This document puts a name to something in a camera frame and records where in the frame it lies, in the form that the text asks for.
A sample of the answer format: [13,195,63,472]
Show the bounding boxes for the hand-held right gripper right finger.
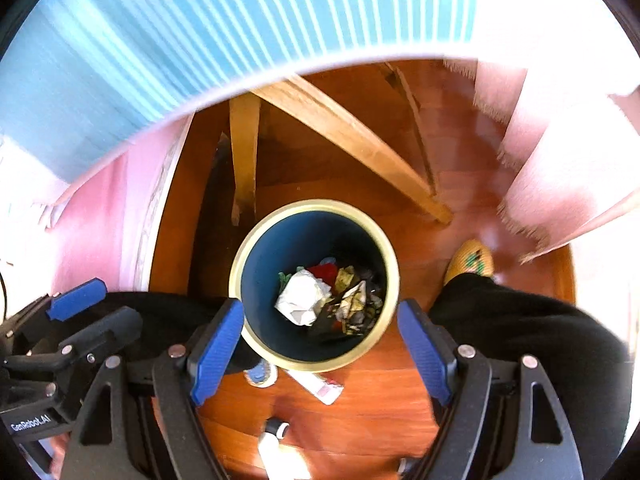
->
[397,298,586,480]

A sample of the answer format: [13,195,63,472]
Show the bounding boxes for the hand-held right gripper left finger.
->
[62,298,246,480]

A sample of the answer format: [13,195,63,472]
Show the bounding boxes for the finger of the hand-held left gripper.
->
[2,307,144,369]
[0,277,109,342]

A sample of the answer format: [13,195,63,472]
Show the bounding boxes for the black gold wrapper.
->
[334,266,385,337]

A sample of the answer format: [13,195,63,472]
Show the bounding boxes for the white paper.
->
[274,269,333,327]

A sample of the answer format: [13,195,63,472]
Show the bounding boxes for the dark blue bin cream rim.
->
[228,199,401,373]

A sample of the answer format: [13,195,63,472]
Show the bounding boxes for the red paper sheet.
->
[306,261,341,284]

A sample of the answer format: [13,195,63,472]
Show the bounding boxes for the blue slipper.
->
[243,360,279,389]

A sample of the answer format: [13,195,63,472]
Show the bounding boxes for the yellow slipper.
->
[444,239,497,287]

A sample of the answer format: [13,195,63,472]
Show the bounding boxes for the white pink tube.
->
[285,367,345,406]

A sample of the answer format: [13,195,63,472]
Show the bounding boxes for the person's right leg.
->
[429,274,633,480]

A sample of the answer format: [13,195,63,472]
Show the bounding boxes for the white bottle black cap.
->
[257,417,311,480]

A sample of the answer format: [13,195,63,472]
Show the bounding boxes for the pink fringed cloth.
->
[442,57,640,264]

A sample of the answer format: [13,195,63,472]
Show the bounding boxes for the wooden chair legs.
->
[229,62,454,226]

